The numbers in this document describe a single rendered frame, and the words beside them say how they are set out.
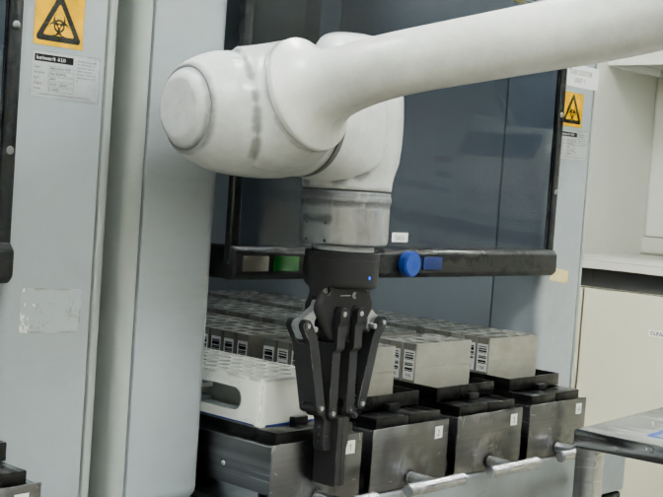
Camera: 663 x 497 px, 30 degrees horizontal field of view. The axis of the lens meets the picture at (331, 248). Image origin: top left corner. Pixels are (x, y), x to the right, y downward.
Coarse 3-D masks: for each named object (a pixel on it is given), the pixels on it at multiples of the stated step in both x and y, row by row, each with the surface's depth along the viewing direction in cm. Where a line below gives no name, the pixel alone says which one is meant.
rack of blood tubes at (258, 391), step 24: (216, 360) 135; (240, 360) 137; (264, 360) 138; (216, 384) 143; (240, 384) 126; (264, 384) 125; (288, 384) 127; (216, 408) 129; (240, 408) 126; (264, 408) 125; (288, 408) 127
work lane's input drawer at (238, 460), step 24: (216, 432) 126; (240, 432) 125; (264, 432) 123; (288, 432) 123; (312, 432) 126; (360, 432) 130; (216, 456) 126; (240, 456) 124; (264, 456) 121; (288, 456) 122; (312, 456) 125; (360, 456) 131; (240, 480) 124; (264, 480) 121; (288, 480) 123; (312, 480) 125
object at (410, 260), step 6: (408, 252) 143; (414, 252) 143; (402, 258) 143; (408, 258) 142; (414, 258) 143; (402, 264) 142; (408, 264) 143; (414, 264) 143; (420, 264) 144; (402, 270) 143; (408, 270) 143; (414, 270) 143; (408, 276) 143
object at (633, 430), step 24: (576, 432) 134; (600, 432) 133; (624, 432) 134; (648, 432) 135; (576, 456) 134; (600, 456) 133; (624, 456) 130; (648, 456) 129; (576, 480) 134; (600, 480) 134
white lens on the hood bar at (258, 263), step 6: (246, 258) 124; (252, 258) 125; (258, 258) 126; (264, 258) 126; (246, 264) 125; (252, 264) 125; (258, 264) 126; (264, 264) 127; (246, 270) 125; (252, 270) 125; (258, 270) 126; (264, 270) 127
